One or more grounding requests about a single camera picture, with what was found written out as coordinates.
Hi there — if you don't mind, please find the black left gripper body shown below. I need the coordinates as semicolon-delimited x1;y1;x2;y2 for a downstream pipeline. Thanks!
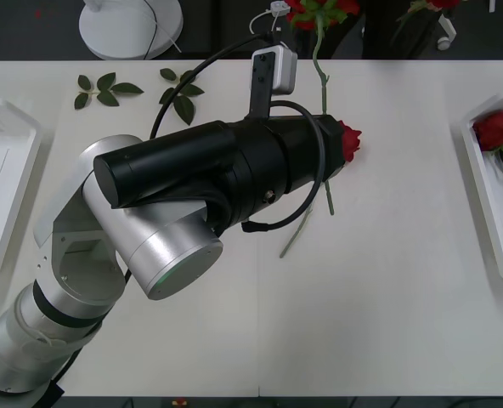
282;111;347;196

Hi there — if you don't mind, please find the black cable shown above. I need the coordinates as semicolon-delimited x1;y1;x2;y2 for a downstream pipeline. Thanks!
142;0;160;60

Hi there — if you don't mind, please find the shallow white box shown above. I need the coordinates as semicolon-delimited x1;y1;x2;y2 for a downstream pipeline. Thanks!
0;94;45;297
460;88;503;286

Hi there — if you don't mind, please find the white chair base with casters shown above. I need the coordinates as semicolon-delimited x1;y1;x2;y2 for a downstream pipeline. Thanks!
437;11;458;52

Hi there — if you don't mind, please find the dark green leaf twig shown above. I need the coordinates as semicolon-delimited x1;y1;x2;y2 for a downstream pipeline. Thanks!
73;71;145;111
158;67;206;127

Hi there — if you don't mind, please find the red rose with green stem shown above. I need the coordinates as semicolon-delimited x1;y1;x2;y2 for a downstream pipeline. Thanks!
394;0;461;36
279;120;364;259
284;0;362;217
471;109;503;176

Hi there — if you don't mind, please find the white power strip with cable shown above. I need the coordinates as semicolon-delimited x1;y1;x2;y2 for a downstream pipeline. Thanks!
248;0;292;36

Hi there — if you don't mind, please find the white round stand base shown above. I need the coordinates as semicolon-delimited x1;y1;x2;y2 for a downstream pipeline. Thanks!
77;0;184;60

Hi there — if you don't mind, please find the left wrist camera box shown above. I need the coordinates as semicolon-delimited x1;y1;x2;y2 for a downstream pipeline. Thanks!
250;43;299;96

